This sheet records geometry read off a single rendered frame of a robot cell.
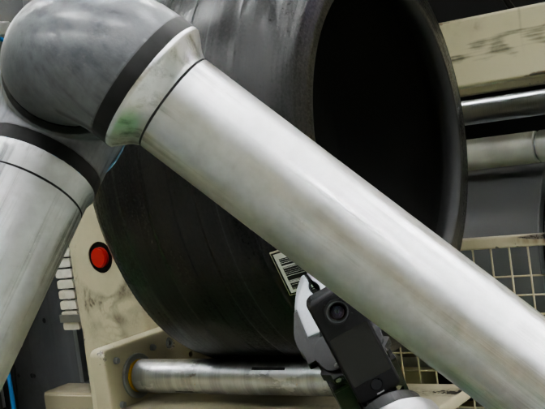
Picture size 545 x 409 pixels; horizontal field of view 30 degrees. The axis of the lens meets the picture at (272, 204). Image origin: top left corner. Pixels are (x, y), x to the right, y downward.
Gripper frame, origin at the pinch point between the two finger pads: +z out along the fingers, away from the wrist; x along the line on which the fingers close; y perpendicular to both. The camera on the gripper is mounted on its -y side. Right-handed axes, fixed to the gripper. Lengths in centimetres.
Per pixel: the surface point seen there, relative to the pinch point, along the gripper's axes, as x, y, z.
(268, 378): -9.2, 18.0, 5.1
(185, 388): -19.6, 21.6, 13.2
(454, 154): 28.8, 21.7, 28.2
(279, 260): -1.8, -1.2, 3.3
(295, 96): 8.1, -12.5, 13.1
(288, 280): -1.9, 1.5, 2.6
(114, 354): -26.2, 18.4, 21.6
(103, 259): -22.9, 16.7, 37.9
